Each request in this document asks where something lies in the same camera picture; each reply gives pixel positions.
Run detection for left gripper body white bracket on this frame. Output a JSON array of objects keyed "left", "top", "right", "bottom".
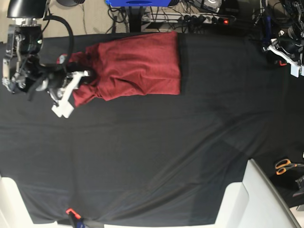
[{"left": 263, "top": 38, "right": 304, "bottom": 77}]

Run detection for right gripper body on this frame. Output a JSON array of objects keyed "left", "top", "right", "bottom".
[{"left": 47, "top": 54, "right": 93, "bottom": 118}]

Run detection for red long-sleeve T-shirt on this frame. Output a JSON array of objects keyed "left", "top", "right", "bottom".
[{"left": 70, "top": 31, "right": 181, "bottom": 107}]

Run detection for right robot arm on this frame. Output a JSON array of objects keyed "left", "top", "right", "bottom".
[{"left": 2, "top": 0, "right": 95, "bottom": 118}]

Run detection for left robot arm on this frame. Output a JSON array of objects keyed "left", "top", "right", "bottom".
[{"left": 261, "top": 0, "right": 304, "bottom": 78}]

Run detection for orange black clamp right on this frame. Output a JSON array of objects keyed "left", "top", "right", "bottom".
[{"left": 278, "top": 60, "right": 287, "bottom": 66}]

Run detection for blue clamp at right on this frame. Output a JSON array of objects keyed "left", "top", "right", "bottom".
[{"left": 263, "top": 16, "right": 271, "bottom": 43}]

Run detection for black table cloth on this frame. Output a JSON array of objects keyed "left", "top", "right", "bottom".
[{"left": 0, "top": 34, "right": 304, "bottom": 227}]

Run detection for blue plastic bin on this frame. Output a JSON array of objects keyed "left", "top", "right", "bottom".
[{"left": 105, "top": 0, "right": 171, "bottom": 7}]

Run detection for white power strip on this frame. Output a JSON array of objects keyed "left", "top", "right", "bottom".
[{"left": 142, "top": 12, "right": 237, "bottom": 25}]

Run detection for orange blue clamp bottom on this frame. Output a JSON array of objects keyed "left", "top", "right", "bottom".
[{"left": 66, "top": 208, "right": 86, "bottom": 228}]

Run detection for yellow-handled scissors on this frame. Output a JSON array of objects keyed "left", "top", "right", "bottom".
[{"left": 275, "top": 159, "right": 304, "bottom": 175}]

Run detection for black camera stand post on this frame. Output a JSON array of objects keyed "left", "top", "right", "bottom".
[{"left": 126, "top": 6, "right": 146, "bottom": 33}]

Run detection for white left table frame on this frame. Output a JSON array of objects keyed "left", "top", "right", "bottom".
[{"left": 0, "top": 177, "right": 58, "bottom": 228}]

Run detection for white table frame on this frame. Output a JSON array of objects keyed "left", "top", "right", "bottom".
[
  {"left": 0, "top": 177, "right": 58, "bottom": 228},
  {"left": 215, "top": 159, "right": 300, "bottom": 228}
]

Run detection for white right table frame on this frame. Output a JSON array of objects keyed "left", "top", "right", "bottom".
[{"left": 215, "top": 159, "right": 300, "bottom": 228}]

